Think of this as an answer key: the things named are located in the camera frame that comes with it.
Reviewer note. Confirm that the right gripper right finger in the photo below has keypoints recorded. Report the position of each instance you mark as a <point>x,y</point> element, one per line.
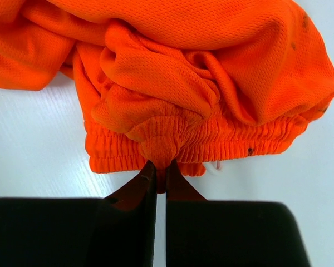
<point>201,232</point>

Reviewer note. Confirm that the orange mesh shorts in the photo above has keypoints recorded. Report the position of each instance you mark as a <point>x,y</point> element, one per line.
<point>191,81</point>

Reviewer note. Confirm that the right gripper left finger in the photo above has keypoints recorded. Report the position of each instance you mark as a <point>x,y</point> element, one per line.
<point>117,230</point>

